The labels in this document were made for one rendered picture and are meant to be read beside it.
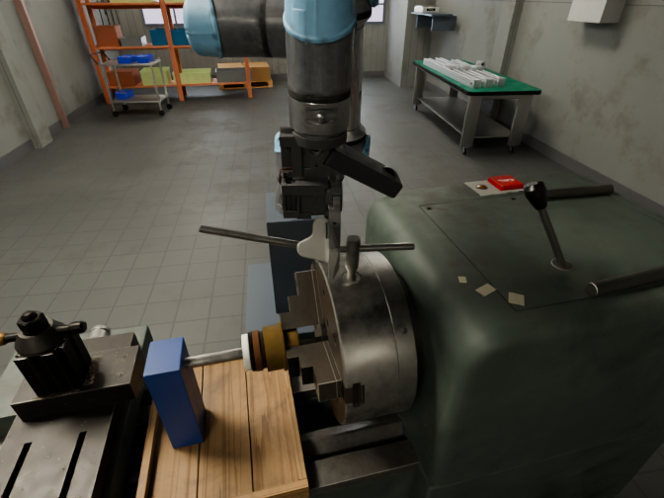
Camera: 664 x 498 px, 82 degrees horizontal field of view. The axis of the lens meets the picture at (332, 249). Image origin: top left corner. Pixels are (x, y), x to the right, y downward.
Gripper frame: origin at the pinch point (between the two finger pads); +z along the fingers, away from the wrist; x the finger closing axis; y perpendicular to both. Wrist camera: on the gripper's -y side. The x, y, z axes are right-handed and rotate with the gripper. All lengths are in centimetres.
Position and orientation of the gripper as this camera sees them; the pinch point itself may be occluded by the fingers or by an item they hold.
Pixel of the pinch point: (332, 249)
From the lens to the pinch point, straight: 61.9
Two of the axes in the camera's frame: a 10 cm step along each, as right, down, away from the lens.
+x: 0.7, 6.4, -7.7
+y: -10.0, 0.3, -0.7
